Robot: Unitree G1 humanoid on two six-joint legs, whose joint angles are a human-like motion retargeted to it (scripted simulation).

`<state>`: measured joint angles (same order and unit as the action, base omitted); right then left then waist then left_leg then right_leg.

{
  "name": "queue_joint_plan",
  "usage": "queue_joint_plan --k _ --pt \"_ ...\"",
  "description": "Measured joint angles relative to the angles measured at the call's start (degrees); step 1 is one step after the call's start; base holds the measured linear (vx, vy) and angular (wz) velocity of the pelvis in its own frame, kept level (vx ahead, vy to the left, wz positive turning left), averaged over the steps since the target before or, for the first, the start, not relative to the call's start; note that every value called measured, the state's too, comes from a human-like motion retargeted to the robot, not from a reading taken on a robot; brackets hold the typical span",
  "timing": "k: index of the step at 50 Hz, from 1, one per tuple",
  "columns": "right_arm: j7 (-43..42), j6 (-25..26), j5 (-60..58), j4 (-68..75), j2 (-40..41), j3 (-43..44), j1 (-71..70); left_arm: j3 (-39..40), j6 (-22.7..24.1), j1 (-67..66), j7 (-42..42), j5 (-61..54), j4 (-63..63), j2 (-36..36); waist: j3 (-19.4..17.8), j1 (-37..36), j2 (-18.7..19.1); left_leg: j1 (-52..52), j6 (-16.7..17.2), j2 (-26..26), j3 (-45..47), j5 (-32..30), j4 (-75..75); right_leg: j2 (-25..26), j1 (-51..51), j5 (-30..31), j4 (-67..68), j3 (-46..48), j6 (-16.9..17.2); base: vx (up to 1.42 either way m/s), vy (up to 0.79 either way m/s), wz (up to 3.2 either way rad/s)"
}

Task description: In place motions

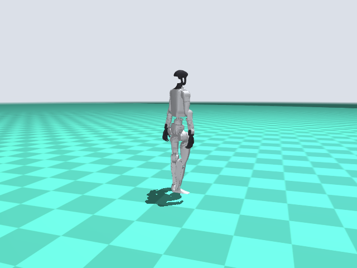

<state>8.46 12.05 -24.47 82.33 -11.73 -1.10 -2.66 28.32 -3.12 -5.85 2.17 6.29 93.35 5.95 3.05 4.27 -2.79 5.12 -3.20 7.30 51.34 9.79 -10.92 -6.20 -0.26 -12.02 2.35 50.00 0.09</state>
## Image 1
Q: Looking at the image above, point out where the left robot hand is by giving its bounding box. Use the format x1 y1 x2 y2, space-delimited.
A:
162 124 170 141

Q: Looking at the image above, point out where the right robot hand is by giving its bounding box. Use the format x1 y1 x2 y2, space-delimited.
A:
186 130 194 149

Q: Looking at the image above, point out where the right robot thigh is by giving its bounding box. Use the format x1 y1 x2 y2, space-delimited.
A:
176 129 190 167

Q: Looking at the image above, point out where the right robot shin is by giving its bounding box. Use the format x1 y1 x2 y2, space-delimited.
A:
175 160 186 190

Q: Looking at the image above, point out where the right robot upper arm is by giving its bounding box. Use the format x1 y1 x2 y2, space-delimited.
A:
181 90 190 116

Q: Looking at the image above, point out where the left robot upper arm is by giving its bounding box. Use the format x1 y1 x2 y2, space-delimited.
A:
168 90 171 112

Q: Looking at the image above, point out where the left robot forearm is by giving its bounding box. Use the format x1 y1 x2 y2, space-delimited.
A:
165 111 172 128

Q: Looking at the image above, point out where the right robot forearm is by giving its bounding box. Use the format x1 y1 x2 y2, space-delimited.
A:
186 110 195 135

